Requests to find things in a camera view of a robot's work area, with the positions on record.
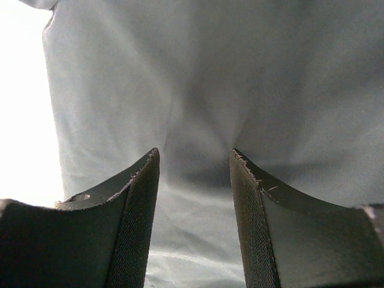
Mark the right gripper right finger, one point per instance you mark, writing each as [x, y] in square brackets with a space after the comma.
[290, 239]

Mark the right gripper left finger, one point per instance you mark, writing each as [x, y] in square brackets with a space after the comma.
[97, 238]

